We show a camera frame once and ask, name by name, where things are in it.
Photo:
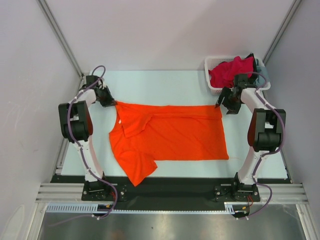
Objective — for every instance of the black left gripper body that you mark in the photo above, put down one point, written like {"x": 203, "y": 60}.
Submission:
{"x": 103, "y": 91}

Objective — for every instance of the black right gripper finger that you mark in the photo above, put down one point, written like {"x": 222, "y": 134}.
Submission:
{"x": 223, "y": 94}
{"x": 233, "y": 107}

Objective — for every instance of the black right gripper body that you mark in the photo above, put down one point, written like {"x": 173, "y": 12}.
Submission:
{"x": 230, "y": 97}

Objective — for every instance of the orange t-shirt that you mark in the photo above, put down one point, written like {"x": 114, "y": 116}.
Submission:
{"x": 145, "y": 134}

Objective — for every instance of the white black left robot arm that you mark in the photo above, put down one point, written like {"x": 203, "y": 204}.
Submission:
{"x": 77, "y": 127}

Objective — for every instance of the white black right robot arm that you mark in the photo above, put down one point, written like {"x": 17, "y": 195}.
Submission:
{"x": 265, "y": 137}

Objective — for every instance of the black t-shirt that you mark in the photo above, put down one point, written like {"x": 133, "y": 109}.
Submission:
{"x": 250, "y": 63}

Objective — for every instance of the magenta t-shirt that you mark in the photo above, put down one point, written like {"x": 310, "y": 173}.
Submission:
{"x": 223, "y": 74}

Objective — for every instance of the grey blue t-shirt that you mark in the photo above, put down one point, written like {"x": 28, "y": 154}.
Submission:
{"x": 263, "y": 77}

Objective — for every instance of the white perforated laundry basket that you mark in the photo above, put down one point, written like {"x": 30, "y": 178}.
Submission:
{"x": 212, "y": 61}

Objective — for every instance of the aluminium right corner post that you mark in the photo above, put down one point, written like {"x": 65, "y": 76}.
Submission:
{"x": 294, "y": 7}

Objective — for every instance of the aluminium corner post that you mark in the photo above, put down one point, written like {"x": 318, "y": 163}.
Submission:
{"x": 54, "y": 25}
{"x": 294, "y": 7}

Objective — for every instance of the white slotted cable duct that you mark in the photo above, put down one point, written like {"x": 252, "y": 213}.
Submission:
{"x": 104, "y": 208}

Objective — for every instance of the black front mounting rail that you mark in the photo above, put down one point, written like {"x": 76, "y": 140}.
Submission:
{"x": 170, "y": 193}

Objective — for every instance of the aluminium left corner post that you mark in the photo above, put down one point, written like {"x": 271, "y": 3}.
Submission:
{"x": 54, "y": 25}

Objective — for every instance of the aluminium front frame rail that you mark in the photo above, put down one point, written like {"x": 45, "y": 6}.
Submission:
{"x": 72, "y": 192}

